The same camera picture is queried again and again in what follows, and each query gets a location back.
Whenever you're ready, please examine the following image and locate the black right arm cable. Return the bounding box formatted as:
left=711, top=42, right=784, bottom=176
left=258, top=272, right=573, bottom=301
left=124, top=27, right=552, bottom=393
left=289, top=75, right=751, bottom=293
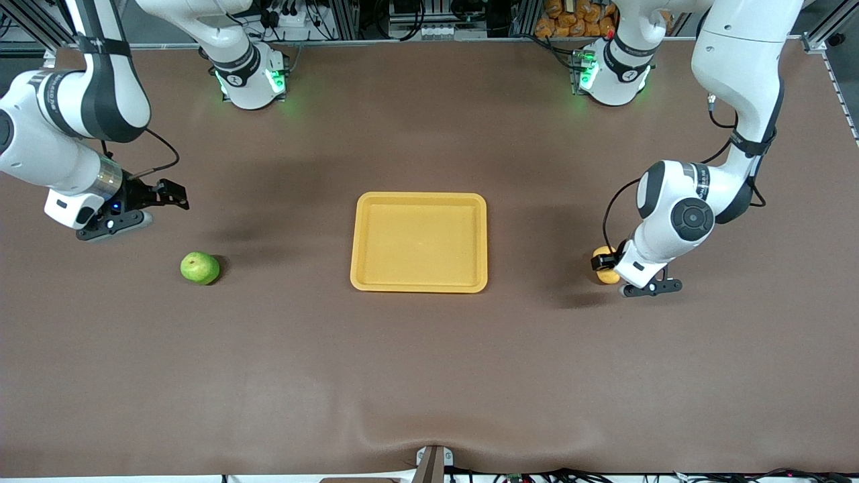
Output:
left=64, top=0, right=181, bottom=182

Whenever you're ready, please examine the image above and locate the yellow plastic tray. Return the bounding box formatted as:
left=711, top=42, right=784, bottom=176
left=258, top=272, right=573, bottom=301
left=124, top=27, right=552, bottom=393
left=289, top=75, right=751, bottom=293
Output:
left=350, top=192, right=489, bottom=294

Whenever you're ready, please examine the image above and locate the brown table mat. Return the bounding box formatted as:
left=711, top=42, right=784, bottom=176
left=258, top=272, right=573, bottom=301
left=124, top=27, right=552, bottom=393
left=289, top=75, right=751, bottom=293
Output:
left=0, top=39, right=859, bottom=478

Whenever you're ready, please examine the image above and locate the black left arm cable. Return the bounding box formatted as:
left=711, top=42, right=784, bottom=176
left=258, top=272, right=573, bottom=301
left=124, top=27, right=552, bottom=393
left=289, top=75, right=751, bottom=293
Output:
left=603, top=80, right=785, bottom=254

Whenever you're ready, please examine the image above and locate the bag of orange items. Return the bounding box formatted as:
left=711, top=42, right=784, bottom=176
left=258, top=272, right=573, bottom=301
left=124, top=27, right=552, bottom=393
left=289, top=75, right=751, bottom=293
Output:
left=535, top=0, right=618, bottom=38

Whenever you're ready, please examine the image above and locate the green apple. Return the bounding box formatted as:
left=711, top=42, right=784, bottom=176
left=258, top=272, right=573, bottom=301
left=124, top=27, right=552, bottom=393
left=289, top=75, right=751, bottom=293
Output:
left=180, top=252, right=221, bottom=286

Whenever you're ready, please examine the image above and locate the white power strip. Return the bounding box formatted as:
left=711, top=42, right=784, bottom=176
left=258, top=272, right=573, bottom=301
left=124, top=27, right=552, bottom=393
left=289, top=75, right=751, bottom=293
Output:
left=264, top=0, right=314, bottom=28

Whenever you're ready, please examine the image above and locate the yellow potato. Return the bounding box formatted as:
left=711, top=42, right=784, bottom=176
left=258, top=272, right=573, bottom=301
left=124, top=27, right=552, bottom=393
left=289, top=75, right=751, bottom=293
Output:
left=593, top=246, right=621, bottom=285

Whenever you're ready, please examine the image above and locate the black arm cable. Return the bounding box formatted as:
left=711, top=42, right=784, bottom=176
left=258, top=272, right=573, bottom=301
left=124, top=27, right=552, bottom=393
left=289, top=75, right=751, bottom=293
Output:
left=64, top=0, right=181, bottom=182
left=603, top=80, right=785, bottom=254

